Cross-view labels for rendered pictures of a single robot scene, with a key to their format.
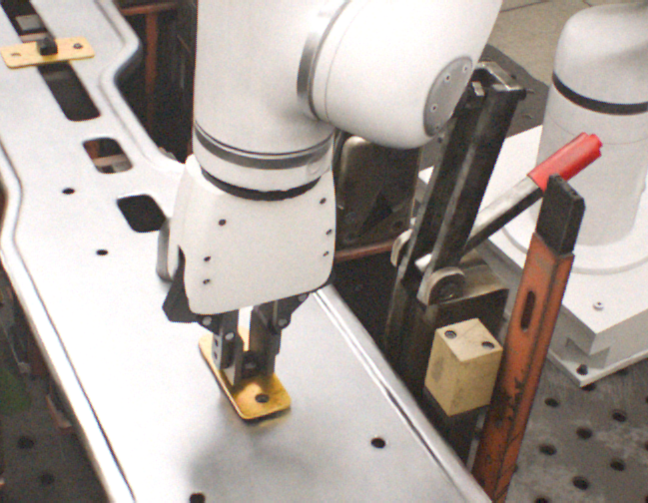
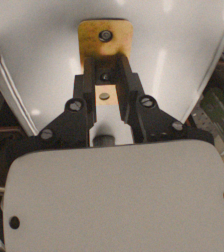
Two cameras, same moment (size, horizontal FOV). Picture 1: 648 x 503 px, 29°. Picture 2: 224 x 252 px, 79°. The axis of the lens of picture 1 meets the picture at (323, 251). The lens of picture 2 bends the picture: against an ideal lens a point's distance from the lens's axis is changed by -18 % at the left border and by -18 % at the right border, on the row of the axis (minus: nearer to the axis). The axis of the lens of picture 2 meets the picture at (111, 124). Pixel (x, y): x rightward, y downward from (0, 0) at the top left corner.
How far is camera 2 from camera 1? 0.76 m
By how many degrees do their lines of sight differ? 30
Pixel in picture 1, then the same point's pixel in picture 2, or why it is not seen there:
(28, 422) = not seen: hidden behind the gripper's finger
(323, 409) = (49, 14)
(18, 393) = (220, 96)
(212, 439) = (164, 16)
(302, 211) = not seen: outside the picture
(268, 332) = (93, 96)
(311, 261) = (41, 220)
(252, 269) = (172, 227)
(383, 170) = not seen: outside the picture
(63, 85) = not seen: hidden behind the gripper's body
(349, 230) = (10, 141)
